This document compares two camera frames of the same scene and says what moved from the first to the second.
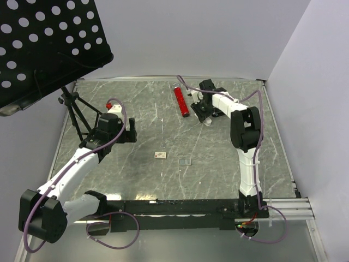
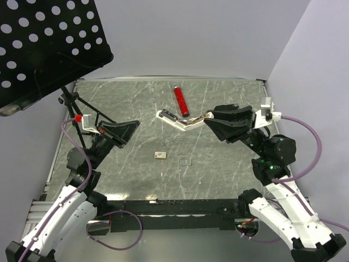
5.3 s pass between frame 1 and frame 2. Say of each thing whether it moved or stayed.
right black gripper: moved
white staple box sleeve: stayed
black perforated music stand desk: stayed
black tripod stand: stayed
